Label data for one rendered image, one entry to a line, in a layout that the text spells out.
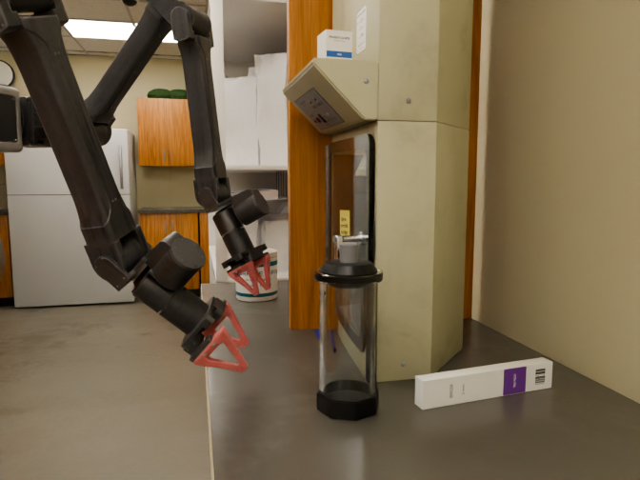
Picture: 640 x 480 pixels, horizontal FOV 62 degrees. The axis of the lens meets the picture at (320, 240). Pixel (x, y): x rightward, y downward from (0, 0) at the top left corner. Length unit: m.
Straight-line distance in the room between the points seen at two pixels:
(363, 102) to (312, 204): 0.42
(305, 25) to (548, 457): 1.01
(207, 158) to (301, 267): 0.34
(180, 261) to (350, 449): 0.35
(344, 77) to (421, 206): 0.26
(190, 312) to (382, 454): 0.35
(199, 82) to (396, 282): 0.62
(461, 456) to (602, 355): 0.46
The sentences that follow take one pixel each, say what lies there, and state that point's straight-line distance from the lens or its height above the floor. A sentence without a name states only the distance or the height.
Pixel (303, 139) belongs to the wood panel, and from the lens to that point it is 1.29.
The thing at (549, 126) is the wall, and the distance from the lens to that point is 1.27.
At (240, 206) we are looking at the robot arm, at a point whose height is 1.25.
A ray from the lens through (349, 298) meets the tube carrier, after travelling 0.81.
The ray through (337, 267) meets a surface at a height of 1.18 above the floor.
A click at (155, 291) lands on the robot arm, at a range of 0.84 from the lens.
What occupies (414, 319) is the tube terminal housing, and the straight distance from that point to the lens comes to 1.00.
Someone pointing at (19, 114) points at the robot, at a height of 1.46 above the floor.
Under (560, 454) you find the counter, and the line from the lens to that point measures 0.84.
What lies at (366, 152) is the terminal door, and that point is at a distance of 0.96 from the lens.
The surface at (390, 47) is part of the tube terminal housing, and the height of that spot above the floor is 1.53.
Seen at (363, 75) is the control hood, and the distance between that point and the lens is 0.95.
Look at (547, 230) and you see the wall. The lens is 1.26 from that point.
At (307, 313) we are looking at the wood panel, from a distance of 1.33.
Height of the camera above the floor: 1.31
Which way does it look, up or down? 7 degrees down
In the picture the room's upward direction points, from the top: straight up
